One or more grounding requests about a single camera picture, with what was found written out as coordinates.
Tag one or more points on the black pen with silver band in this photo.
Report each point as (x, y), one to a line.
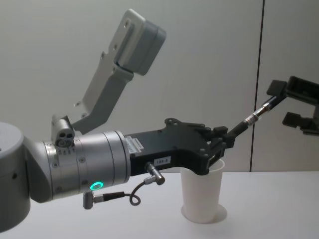
(251, 119)

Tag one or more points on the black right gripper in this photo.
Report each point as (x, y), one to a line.
(316, 108)

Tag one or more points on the white table cloth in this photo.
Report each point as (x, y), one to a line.
(274, 211)

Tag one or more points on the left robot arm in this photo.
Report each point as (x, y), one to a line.
(74, 169)

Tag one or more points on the white plastic cup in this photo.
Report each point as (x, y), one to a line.
(200, 191)

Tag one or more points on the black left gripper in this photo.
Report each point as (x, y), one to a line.
(169, 147)

